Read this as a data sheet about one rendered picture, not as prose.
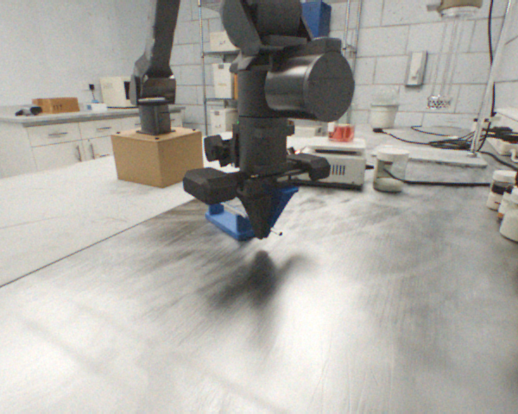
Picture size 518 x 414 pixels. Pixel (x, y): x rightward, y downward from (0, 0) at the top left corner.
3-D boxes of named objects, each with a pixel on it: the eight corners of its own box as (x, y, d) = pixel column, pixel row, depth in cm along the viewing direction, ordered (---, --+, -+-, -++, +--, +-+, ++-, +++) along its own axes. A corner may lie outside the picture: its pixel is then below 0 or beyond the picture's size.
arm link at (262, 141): (337, 114, 38) (302, 111, 43) (202, 122, 28) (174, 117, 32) (331, 178, 41) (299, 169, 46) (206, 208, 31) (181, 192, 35)
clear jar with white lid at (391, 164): (406, 187, 65) (413, 150, 62) (398, 195, 61) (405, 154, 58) (376, 182, 69) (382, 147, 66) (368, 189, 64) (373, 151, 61)
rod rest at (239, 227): (204, 218, 50) (203, 197, 49) (222, 213, 52) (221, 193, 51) (238, 241, 43) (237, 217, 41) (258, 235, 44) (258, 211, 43)
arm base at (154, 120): (135, 132, 69) (130, 104, 67) (157, 128, 74) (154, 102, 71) (155, 136, 65) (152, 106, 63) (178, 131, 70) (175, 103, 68)
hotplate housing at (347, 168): (268, 182, 69) (268, 147, 66) (281, 168, 81) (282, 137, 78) (373, 191, 63) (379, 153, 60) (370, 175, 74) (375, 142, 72)
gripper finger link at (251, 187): (307, 170, 39) (286, 164, 42) (247, 181, 33) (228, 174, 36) (306, 185, 39) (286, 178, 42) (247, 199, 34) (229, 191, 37)
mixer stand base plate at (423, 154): (369, 156, 95) (369, 153, 94) (378, 146, 111) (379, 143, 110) (487, 168, 81) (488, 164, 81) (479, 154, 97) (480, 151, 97)
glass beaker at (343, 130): (353, 147, 64) (358, 103, 61) (322, 144, 66) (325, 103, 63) (356, 141, 70) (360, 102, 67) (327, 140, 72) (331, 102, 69)
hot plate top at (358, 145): (305, 148, 65) (306, 144, 64) (312, 140, 75) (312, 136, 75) (365, 152, 61) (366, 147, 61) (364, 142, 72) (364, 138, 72)
